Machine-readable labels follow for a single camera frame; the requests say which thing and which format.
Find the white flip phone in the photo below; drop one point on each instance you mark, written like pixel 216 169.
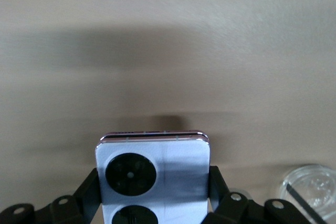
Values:
pixel 181 171

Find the clear plastic cup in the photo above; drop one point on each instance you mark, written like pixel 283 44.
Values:
pixel 317 187

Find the black drinking straw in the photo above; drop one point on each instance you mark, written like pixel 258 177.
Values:
pixel 302 200

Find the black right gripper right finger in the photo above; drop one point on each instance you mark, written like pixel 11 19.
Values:
pixel 228 208

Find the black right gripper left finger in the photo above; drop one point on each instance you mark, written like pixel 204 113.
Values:
pixel 84 200

